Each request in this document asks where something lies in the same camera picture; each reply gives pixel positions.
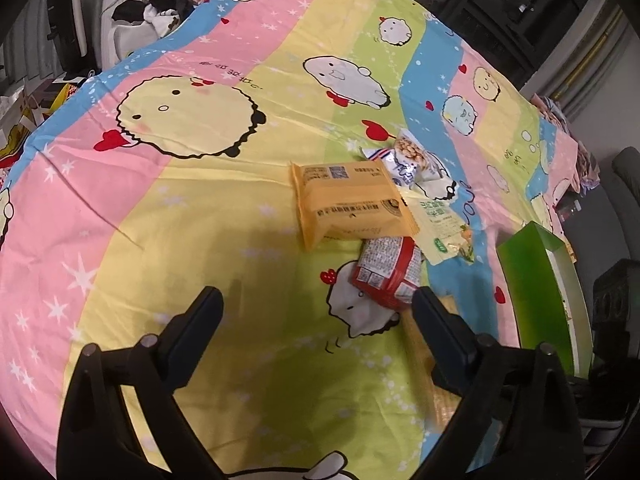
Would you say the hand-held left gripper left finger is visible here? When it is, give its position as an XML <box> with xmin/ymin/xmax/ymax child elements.
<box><xmin>56</xmin><ymin>286</ymin><xmax>225</xmax><ymax>480</ymax></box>

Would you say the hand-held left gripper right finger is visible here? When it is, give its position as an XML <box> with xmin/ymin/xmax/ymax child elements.
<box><xmin>411</xmin><ymin>286</ymin><xmax>586</xmax><ymax>480</ymax></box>

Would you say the pale gold wafer packet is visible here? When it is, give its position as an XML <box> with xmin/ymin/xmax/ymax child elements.
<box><xmin>400</xmin><ymin>297</ymin><xmax>458</xmax><ymax>428</ymax></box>

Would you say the green plastic bin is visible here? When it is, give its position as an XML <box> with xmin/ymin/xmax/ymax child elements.
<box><xmin>496</xmin><ymin>221</ymin><xmax>596</xmax><ymax>378</ymax></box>

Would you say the red white snack packet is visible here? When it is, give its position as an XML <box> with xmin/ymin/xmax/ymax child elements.
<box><xmin>348</xmin><ymin>235</ymin><xmax>423</xmax><ymax>311</ymax></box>

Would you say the pale yellow green label packet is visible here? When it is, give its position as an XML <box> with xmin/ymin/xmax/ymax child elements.
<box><xmin>404</xmin><ymin>194</ymin><xmax>476</xmax><ymax>267</ymax></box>

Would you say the yellow orange snack packet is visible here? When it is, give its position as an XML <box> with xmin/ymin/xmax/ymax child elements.
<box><xmin>290</xmin><ymin>160</ymin><xmax>421</xmax><ymax>252</ymax></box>

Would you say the white blue snack packet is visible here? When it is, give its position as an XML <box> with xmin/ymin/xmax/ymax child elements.
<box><xmin>360</xmin><ymin>128</ymin><xmax>458</xmax><ymax>201</ymax></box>

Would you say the striped cartoon printed blanket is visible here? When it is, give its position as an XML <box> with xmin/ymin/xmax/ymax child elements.
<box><xmin>0</xmin><ymin>0</ymin><xmax>588</xmax><ymax>480</ymax></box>

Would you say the patterned cloth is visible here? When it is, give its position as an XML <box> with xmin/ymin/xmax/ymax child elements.
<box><xmin>530</xmin><ymin>92</ymin><xmax>601</xmax><ymax>196</ymax></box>

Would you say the yellow cardboard box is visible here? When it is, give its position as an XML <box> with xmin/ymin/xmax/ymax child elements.
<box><xmin>0</xmin><ymin>77</ymin><xmax>88</xmax><ymax>171</ymax></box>

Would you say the white container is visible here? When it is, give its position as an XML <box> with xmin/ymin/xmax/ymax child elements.
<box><xmin>100</xmin><ymin>10</ymin><xmax>166</xmax><ymax>68</ymax></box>

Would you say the black stand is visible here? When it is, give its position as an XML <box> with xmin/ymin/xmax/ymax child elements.
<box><xmin>45</xmin><ymin>0</ymin><xmax>91</xmax><ymax>73</ymax></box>

